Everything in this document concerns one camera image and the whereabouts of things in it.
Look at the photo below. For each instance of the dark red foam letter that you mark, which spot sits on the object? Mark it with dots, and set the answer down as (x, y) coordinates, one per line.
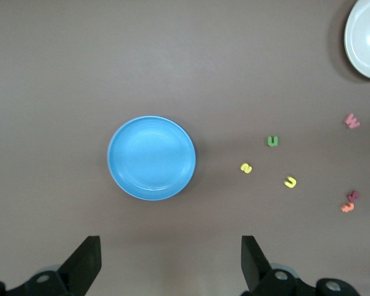
(353, 195)

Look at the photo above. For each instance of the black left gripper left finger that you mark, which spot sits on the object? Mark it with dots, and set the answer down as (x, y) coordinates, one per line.
(80, 271)

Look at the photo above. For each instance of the brown table cover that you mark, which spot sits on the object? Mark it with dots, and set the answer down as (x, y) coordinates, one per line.
(80, 61)

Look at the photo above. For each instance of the blue plate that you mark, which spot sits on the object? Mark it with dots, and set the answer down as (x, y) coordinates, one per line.
(151, 158)

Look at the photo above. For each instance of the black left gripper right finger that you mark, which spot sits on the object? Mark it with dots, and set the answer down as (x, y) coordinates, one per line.
(259, 271)

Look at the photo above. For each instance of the yellow foam letter n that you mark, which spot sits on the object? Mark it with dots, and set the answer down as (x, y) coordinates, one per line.
(293, 184)

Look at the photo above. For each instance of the orange foam letter t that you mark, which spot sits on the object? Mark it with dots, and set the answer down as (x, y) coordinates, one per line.
(347, 207)

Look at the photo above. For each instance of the yellow foam digit two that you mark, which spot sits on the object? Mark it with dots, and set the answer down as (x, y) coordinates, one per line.
(246, 168)

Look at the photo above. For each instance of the pink foam letter w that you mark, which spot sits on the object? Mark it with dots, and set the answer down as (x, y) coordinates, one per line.
(352, 121)

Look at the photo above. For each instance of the beige plate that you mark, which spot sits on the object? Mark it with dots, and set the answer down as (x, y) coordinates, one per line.
(367, 40)

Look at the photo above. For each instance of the green foam letter u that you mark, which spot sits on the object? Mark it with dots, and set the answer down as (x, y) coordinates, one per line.
(272, 145)

